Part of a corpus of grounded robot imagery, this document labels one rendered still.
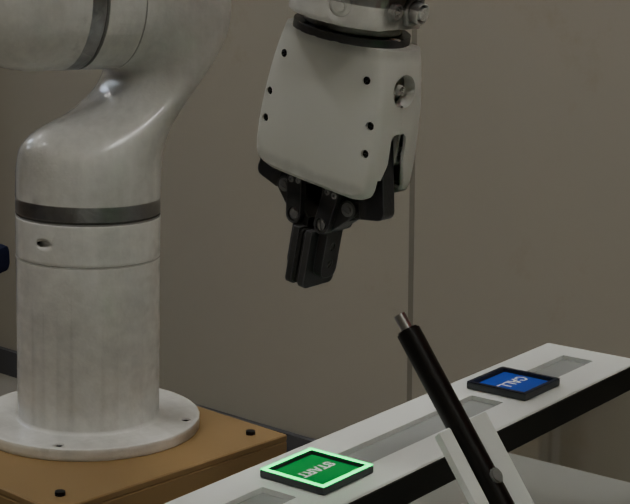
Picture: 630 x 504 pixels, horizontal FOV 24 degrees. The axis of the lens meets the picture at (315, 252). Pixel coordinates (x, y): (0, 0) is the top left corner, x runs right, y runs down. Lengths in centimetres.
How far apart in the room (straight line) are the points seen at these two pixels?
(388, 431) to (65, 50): 38
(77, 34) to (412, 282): 235
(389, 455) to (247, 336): 279
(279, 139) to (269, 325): 283
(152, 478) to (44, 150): 27
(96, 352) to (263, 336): 261
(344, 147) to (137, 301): 34
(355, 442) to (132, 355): 23
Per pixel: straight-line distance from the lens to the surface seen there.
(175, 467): 117
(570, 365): 130
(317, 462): 102
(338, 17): 89
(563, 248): 317
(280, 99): 94
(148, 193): 119
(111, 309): 119
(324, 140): 92
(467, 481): 68
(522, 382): 121
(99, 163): 117
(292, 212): 96
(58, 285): 119
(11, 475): 116
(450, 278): 336
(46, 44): 114
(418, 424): 113
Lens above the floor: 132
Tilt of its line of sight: 12 degrees down
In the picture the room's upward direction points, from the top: straight up
